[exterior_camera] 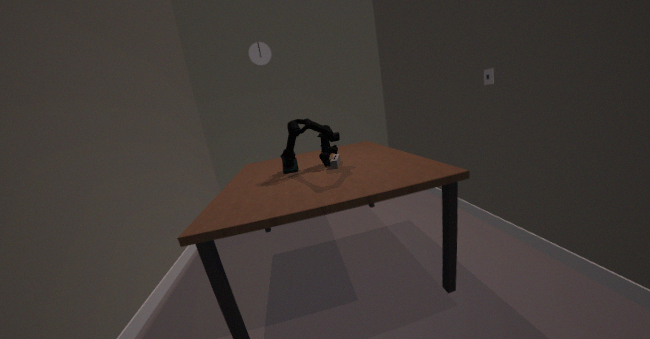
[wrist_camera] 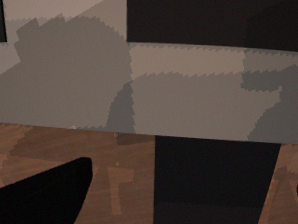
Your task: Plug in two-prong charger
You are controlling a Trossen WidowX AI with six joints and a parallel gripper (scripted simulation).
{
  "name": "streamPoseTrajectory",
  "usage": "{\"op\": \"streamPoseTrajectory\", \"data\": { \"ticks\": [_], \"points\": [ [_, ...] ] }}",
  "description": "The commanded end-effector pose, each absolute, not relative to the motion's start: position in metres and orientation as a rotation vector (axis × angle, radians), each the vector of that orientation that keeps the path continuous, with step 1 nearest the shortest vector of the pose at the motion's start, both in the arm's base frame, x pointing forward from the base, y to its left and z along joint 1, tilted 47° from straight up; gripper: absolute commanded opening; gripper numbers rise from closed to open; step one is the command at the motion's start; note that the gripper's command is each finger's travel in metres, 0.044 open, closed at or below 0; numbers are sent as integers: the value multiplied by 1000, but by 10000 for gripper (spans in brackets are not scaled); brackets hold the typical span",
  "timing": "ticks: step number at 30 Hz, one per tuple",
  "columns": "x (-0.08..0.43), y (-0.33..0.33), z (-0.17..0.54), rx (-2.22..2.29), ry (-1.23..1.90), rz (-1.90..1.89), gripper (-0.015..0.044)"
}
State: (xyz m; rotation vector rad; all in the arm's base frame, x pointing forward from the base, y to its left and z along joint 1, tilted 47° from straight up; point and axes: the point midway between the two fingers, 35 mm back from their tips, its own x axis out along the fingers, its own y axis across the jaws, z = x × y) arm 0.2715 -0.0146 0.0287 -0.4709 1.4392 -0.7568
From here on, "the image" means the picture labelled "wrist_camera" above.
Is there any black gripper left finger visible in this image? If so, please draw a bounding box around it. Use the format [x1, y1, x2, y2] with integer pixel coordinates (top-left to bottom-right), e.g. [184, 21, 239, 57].
[0, 156, 92, 224]

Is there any black two-prong plug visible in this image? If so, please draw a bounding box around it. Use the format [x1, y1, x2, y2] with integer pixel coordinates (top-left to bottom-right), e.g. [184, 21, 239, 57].
[153, 135, 281, 224]

